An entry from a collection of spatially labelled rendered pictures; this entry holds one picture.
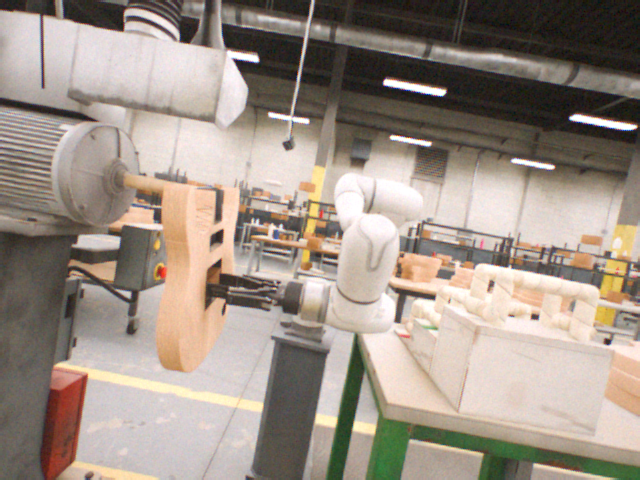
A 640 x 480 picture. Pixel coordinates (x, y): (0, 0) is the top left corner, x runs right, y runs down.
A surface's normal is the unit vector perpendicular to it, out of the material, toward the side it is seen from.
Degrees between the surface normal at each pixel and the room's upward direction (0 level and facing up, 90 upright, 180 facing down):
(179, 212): 100
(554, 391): 90
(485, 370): 90
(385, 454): 90
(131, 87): 90
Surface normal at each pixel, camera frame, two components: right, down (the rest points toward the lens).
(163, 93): -0.02, 0.05
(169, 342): -0.05, 0.29
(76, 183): 0.83, 0.30
